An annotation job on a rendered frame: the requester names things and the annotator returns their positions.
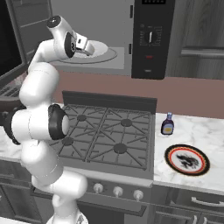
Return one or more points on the grey microwave turntable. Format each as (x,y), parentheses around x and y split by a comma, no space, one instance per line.
(112,55)

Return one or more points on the black microwave door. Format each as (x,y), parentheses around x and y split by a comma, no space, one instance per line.
(8,35)

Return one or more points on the white stove knob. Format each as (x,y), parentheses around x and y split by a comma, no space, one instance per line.
(138,194)
(98,188)
(117,191)

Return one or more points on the white plate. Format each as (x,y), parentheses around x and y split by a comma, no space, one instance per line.
(99,48)

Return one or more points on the purple sauce bottle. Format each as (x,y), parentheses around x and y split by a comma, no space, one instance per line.
(167,125)

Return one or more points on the grey wall cupboard door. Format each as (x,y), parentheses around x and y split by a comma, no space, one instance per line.
(198,26)

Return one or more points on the black microwave oven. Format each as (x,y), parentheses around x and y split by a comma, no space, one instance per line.
(151,58)

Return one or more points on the black-rimmed plate with dragon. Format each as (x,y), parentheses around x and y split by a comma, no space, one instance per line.
(187,159)

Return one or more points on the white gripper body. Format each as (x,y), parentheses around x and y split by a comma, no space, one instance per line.
(90,47)

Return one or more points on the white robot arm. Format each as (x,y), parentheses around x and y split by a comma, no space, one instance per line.
(38,84)

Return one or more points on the grey drawer front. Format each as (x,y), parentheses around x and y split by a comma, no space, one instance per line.
(180,201)

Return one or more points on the grey base cupboard run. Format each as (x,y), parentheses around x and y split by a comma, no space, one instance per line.
(14,189)

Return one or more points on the grey base cupboard door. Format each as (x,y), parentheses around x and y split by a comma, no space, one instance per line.
(215,220)
(172,217)

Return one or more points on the grey wall cupboard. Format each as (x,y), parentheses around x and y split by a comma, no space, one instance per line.
(35,11)

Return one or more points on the grey stove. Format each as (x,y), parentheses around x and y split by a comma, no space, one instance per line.
(110,131)

